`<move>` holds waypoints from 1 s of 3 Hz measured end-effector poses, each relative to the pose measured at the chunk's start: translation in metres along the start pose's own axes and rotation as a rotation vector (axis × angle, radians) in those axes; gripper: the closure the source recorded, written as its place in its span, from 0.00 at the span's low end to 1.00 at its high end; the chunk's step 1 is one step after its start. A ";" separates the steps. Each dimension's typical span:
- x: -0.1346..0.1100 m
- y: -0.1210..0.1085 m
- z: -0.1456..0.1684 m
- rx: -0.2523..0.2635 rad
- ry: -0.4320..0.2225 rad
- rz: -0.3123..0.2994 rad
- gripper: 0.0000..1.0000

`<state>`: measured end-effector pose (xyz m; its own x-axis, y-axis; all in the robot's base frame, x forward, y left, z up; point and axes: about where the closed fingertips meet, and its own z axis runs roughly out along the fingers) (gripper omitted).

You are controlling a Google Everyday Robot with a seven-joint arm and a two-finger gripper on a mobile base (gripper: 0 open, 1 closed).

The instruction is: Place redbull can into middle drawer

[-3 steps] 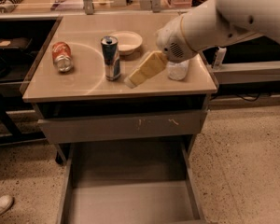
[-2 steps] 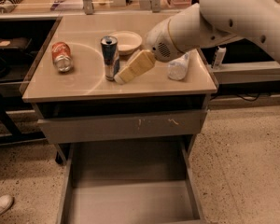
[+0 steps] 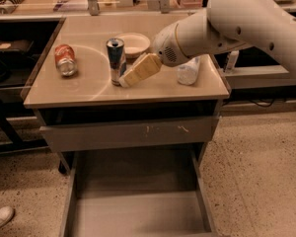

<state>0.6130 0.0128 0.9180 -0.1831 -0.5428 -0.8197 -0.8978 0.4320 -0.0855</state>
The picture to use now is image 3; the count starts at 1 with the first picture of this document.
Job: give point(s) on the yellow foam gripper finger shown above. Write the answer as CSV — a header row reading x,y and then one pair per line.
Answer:
x,y
145,66

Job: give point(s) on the blue silver redbull can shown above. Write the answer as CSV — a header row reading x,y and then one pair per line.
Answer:
x,y
117,59

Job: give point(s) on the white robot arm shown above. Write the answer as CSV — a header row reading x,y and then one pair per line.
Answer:
x,y
223,26

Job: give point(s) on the grey drawer cabinet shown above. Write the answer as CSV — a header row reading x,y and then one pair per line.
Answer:
x,y
91,97

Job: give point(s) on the red coca cola can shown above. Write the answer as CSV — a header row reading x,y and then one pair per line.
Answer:
x,y
65,60

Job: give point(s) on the closed top grey drawer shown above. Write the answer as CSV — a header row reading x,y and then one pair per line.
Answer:
x,y
123,134

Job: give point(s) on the open middle grey drawer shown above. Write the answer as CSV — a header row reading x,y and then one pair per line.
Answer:
x,y
136,193

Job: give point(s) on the white paper bowl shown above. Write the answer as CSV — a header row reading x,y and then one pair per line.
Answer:
x,y
134,44

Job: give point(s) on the clear plastic water bottle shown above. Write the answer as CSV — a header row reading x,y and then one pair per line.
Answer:
x,y
187,73

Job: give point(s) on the white sneaker shoe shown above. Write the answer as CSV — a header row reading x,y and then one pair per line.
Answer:
x,y
6,214

